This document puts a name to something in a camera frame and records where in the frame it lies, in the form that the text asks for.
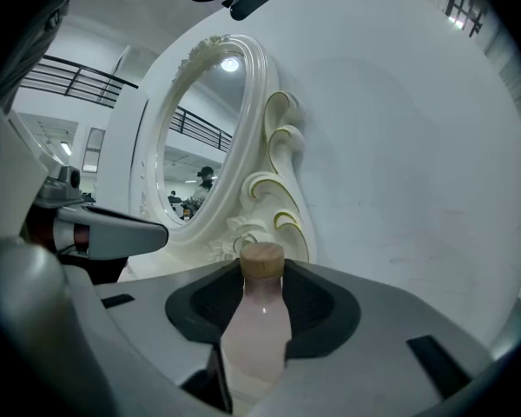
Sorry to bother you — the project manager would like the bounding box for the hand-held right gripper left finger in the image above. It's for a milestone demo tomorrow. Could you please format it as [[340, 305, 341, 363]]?
[[95, 259, 245, 415]]

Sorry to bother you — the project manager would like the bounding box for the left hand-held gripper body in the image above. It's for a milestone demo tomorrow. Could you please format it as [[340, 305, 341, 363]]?
[[0, 96, 93, 277]]

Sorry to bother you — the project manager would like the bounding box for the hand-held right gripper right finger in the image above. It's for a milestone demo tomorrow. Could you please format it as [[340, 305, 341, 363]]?
[[246, 258, 495, 417]]

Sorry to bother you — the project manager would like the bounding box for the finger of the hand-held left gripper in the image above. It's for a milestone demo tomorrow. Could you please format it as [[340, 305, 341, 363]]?
[[54, 205, 170, 261]]

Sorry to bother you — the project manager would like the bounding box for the small pink container wooden lid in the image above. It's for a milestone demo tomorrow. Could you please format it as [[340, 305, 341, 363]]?
[[220, 241, 293, 398]]

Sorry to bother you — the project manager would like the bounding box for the black metal railing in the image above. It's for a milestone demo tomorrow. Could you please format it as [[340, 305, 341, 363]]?
[[18, 54, 140, 110]]

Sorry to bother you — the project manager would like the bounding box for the ornate white oval mirror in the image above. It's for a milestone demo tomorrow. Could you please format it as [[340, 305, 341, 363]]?
[[129, 32, 319, 274]]

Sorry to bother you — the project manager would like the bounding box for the black framed window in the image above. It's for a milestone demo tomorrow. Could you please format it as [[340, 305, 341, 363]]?
[[444, 0, 488, 39]]

